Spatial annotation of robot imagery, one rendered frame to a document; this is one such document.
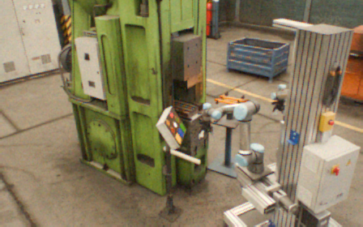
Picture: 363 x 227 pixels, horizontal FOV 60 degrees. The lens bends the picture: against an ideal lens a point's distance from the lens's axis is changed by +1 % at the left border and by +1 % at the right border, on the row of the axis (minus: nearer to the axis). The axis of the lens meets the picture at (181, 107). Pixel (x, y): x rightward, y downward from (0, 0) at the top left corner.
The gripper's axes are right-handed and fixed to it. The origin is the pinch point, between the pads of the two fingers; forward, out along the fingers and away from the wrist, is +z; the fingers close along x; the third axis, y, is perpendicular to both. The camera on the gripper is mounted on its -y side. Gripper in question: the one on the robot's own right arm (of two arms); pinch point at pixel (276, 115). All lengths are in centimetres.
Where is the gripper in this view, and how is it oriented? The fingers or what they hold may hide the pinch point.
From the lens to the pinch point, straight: 349.6
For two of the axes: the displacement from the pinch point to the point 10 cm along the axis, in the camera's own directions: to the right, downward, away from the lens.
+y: 4.7, 3.7, -8.0
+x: 8.8, -2.2, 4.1
